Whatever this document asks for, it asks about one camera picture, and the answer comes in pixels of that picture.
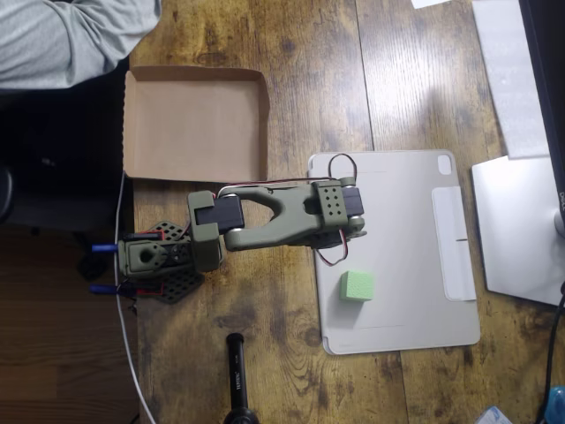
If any white and blue packet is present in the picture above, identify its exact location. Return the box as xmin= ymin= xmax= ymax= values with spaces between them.
xmin=476 ymin=405 xmax=513 ymax=424

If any black computer monitor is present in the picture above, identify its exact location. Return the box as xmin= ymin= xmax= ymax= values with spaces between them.
xmin=518 ymin=0 xmax=565 ymax=239

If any tablet in beige folio case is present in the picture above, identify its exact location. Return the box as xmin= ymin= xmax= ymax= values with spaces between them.
xmin=307 ymin=148 xmax=482 ymax=356

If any brown cardboard tray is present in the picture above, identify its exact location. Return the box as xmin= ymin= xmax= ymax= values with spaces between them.
xmin=122 ymin=64 xmax=271 ymax=184

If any silver monitor stand base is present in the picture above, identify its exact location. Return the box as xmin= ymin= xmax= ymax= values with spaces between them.
xmin=471 ymin=155 xmax=565 ymax=307

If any black cylindrical handle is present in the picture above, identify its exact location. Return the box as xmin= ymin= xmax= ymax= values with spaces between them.
xmin=222 ymin=332 xmax=261 ymax=424

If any black cable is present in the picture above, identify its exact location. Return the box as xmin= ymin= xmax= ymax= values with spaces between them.
xmin=531 ymin=282 xmax=565 ymax=424

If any white foam sheet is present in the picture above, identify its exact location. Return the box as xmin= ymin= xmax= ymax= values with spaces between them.
xmin=471 ymin=0 xmax=551 ymax=161

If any green foam cube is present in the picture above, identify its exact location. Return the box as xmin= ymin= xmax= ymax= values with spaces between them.
xmin=339 ymin=269 xmax=377 ymax=304

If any person in grey shirt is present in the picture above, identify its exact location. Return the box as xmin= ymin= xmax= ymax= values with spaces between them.
xmin=0 ymin=0 xmax=163 ymax=91

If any blue round object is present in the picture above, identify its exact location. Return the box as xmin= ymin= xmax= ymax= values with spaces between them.
xmin=545 ymin=385 xmax=565 ymax=424

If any dark perforated robot base plate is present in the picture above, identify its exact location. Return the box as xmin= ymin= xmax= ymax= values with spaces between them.
xmin=132 ymin=218 xmax=207 ymax=306

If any white cable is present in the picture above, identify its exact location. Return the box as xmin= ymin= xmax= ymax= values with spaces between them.
xmin=113 ymin=171 xmax=157 ymax=424

